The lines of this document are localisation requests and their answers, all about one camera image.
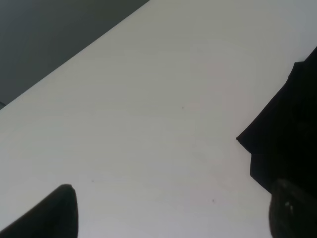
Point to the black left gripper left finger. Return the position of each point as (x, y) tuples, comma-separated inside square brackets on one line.
[(56, 216)]

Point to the black printed t-shirt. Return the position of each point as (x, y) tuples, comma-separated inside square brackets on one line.
[(282, 139)]

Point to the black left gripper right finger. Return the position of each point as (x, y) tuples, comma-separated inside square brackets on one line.
[(292, 212)]

